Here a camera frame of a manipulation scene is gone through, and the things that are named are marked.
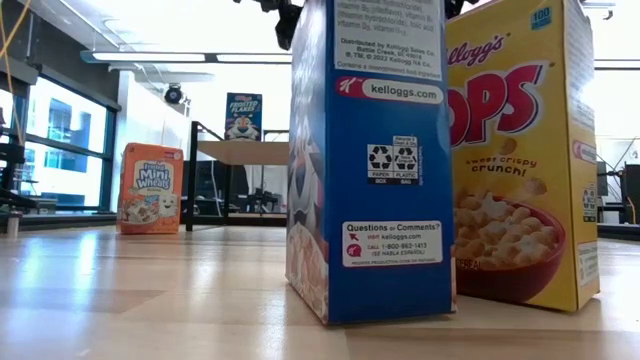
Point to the blue Frosted Flakes cereal box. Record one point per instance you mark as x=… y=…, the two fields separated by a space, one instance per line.
x=243 y=117
x=390 y=190

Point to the yellow Corn Pops cereal box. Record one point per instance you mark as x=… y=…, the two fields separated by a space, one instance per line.
x=515 y=150

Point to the orange Mini Wheats cereal box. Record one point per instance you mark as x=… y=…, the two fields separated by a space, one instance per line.
x=150 y=190

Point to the dark background desk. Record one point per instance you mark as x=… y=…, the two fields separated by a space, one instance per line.
x=210 y=185

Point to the dark framed window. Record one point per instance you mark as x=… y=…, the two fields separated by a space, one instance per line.
x=107 y=150

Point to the black background equipment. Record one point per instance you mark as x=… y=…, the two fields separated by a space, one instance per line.
x=631 y=190

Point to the small grey cylinder stub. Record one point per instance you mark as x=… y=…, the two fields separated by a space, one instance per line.
x=13 y=225

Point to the round black ceiling camera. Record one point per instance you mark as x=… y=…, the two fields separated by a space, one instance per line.
x=173 y=94

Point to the wooden shelf with black frame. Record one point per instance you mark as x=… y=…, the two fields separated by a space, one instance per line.
x=240 y=152

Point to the black aluminium table frame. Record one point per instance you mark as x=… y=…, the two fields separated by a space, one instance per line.
x=75 y=220

